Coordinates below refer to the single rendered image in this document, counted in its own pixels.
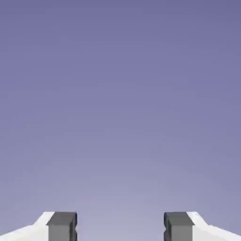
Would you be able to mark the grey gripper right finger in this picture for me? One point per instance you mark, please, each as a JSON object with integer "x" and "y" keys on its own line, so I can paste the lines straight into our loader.
{"x": 178, "y": 226}

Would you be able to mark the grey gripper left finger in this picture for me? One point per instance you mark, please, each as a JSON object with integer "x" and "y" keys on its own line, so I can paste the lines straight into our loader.
{"x": 60, "y": 226}

